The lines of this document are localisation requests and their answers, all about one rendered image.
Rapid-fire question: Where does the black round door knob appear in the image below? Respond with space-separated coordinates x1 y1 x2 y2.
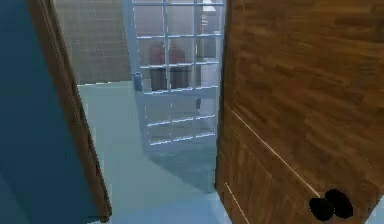
308 188 355 223

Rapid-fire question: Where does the brown wooden door frame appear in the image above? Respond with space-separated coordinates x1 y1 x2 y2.
25 0 113 223

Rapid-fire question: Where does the blue door handle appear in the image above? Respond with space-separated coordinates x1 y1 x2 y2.
132 71 143 92

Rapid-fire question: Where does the brown wooden room door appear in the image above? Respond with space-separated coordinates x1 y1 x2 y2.
214 0 384 224

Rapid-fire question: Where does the red and gray trash can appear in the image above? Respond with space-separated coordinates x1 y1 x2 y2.
147 41 191 92

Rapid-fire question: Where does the white glass paned door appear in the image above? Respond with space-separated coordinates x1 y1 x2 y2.
121 0 226 155

